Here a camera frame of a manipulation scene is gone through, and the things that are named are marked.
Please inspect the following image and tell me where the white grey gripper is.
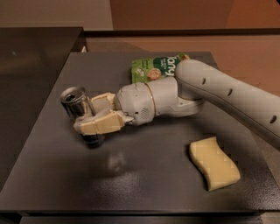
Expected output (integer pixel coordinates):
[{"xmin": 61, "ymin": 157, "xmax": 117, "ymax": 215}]
[{"xmin": 73, "ymin": 82, "xmax": 155, "ymax": 136}]

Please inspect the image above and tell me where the silver blue redbull can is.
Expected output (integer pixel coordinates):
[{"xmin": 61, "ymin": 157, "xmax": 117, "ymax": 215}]
[{"xmin": 60, "ymin": 87, "xmax": 105, "ymax": 148}]

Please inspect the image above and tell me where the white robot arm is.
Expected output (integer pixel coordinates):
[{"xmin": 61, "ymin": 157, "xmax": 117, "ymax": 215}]
[{"xmin": 74, "ymin": 59, "xmax": 280, "ymax": 149}]

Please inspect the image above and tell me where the green snack bag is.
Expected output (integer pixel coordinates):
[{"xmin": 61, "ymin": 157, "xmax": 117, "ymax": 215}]
[{"xmin": 131, "ymin": 52, "xmax": 190, "ymax": 83}]

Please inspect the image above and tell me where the dark side table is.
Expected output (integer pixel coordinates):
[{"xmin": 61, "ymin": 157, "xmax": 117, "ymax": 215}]
[{"xmin": 0, "ymin": 27, "xmax": 87, "ymax": 190}]

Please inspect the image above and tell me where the yellow sponge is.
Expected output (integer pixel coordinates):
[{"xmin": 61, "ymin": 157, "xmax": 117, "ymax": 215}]
[{"xmin": 189, "ymin": 136, "xmax": 241, "ymax": 191}]

